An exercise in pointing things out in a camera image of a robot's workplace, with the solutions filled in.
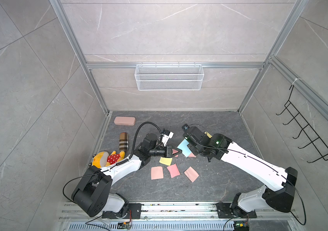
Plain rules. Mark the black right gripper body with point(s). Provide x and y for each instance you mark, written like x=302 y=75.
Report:
x=194 y=150

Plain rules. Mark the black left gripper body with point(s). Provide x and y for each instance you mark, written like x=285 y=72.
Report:
x=164 y=153

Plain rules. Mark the blue memo pad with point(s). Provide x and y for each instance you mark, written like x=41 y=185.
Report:
x=183 y=146

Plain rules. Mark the yellow torn memo page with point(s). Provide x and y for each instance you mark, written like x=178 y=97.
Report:
x=165 y=161

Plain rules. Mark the dark pink torn page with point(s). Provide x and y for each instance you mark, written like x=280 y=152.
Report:
x=173 y=170

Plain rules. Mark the pink torn memo page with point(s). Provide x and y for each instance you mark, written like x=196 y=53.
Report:
x=157 y=173

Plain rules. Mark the salmon torn memo page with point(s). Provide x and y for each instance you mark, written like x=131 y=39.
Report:
x=191 y=174

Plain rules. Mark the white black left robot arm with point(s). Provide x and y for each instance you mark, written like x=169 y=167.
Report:
x=92 y=193

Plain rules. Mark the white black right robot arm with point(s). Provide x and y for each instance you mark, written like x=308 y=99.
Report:
x=279 y=189

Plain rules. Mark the brown plaid cylinder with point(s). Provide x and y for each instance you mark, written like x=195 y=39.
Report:
x=123 y=142

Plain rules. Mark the pink eraser case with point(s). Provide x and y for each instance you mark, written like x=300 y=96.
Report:
x=125 y=120

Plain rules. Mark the yellow plush toy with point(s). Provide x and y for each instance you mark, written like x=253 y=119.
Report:
x=104 y=159

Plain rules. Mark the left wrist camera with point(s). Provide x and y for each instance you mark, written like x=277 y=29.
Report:
x=165 y=136

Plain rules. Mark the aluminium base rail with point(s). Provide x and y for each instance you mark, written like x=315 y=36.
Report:
x=174 y=216

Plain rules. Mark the white wire mesh basket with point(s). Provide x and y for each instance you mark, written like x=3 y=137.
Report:
x=150 y=77

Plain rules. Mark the black wire hook rack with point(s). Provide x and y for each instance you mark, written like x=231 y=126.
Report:
x=305 y=128

